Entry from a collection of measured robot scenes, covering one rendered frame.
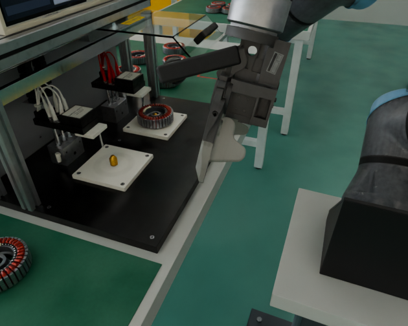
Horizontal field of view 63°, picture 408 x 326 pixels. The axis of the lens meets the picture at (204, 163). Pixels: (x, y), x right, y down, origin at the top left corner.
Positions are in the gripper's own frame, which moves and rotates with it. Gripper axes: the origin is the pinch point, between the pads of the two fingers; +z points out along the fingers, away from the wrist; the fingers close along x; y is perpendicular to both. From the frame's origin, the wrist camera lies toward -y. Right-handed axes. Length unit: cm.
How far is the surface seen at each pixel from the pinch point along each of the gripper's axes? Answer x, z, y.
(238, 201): 123, 68, 16
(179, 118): 55, 10, -15
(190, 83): 89, 4, -19
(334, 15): 544, -73, 105
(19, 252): -0.3, 27.8, -30.1
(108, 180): 22.7, 20.4, -23.2
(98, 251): 5.6, 27.4, -17.0
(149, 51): 67, -6, -32
